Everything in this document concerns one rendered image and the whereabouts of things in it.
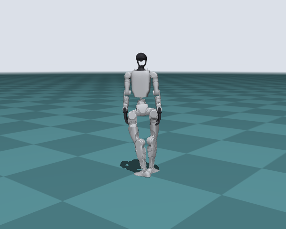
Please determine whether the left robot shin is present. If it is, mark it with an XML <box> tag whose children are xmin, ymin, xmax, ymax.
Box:
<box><xmin>134</xmin><ymin>140</ymin><xmax>147</xmax><ymax>172</ymax></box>

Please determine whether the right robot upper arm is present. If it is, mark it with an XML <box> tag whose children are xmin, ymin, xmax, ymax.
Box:
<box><xmin>150</xmin><ymin>72</ymin><xmax>159</xmax><ymax>96</ymax></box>

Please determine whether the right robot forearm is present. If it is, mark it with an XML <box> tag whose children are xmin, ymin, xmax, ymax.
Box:
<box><xmin>154</xmin><ymin>90</ymin><xmax>162</xmax><ymax>111</ymax></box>

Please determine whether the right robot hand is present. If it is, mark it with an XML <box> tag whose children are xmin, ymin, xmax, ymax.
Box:
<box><xmin>155</xmin><ymin>107</ymin><xmax>162</xmax><ymax>125</ymax></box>

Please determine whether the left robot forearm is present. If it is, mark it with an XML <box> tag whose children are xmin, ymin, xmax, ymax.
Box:
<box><xmin>123</xmin><ymin>90</ymin><xmax>129</xmax><ymax>111</ymax></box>

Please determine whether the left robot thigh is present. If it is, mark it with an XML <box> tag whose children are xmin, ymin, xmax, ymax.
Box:
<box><xmin>128</xmin><ymin>110</ymin><xmax>145</xmax><ymax>147</ymax></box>

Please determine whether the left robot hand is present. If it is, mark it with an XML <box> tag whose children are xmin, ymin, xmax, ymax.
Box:
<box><xmin>123</xmin><ymin>107</ymin><xmax>129</xmax><ymax>124</ymax></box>

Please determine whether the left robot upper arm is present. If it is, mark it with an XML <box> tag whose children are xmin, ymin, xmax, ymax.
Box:
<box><xmin>124</xmin><ymin>72</ymin><xmax>132</xmax><ymax>95</ymax></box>

